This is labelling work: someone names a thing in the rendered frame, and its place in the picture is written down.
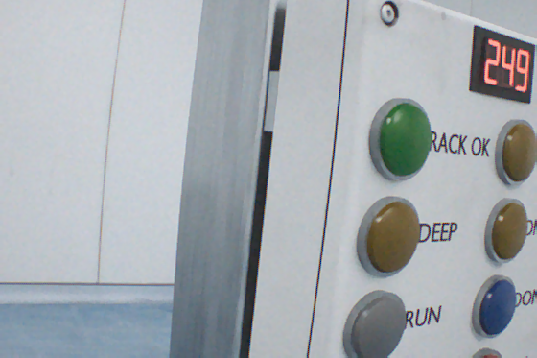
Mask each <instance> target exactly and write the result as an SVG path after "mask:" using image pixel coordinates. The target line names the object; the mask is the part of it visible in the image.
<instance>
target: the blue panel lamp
mask: <svg viewBox="0 0 537 358"><path fill-rule="evenodd" d="M516 305H517V295H516V289H515V287H514V286H513V285H512V283H510V282H509V281H508V280H505V279H502V280H499V281H498V282H496V283H495V284H494V285H493V287H492V288H491V289H490V290H489V291H488V293H487V294H486V297H485V299H484V302H483V304H482V307H481V315H480V323H481V327H482V330H483V331H484V333H486V334H487V335H495V334H500V333H502V331H504V330H505V329H506V328H507V327H508V326H509V324H510V323H511V321H512V318H513V316H514V313H515V310H516Z"/></svg>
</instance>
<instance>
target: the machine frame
mask: <svg viewBox="0 0 537 358"><path fill-rule="evenodd" d="M287 1H288V0H203V3H202V6H201V15H200V24H199V33H198V42H197V51H196V59H195V69H194V78H193V88H192V92H191V98H190V107H189V116H188V126H187V135H186V145H185V156H184V165H183V175H182V184H181V193H180V203H179V211H180V212H179V222H178V232H177V241H176V260H175V276H174V281H175V286H174V294H173V313H172V321H171V328H172V330H171V338H170V355H169V358H249V352H250V344H251V335H252V327H253V319H254V310H255V309H254V302H255V294H256V286H257V276H258V268H259V260H260V250H261V242H262V233H263V224H264V215H265V206H266V197H267V187H268V178H269V161H270V152H271V142H272V134H273V132H268V131H264V124H265V114H266V104H267V95H268V86H269V71H279V69H280V60H281V53H282V44H283V34H284V27H285V18H286V9H287Z"/></svg>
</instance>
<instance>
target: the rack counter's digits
mask: <svg viewBox="0 0 537 358"><path fill-rule="evenodd" d="M485 43H486V46H485V54H484V68H483V75H482V77H483V84H489V85H493V86H497V87H502V88H506V89H510V90H513V91H516V92H520V93H524V94H527V84H528V77H529V73H528V70H529V63H530V51H529V50H527V49H524V48H521V47H517V46H514V45H511V44H508V43H504V42H501V41H497V40H495V39H492V38H491V37H489V36H487V37H486V39H485Z"/></svg>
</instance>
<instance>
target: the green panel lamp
mask: <svg viewBox="0 0 537 358"><path fill-rule="evenodd" d="M431 140H432V134H431V127H430V123H429V121H428V118H427V116H426V115H425V113H424V112H423V111H422V109H421V108H419V107H417V106H416V105H414V104H411V103H402V104H400V105H398V106H396V107H394V108H393V109H392V110H391V111H390V112H389V115H388V116H387V117H386V118H385V120H384V123H383V126H382V129H381V134H380V153H381V156H382V160H383V162H384V164H385V167H386V168H387V170H388V171H389V172H390V173H392V174H393V175H395V176H396V177H406V176H409V175H412V174H414V173H415V172H417V171H418V170H419V169H420V168H421V167H422V166H423V165H424V163H425V162H426V160H427V158H428V153H429V150H430V146H431Z"/></svg>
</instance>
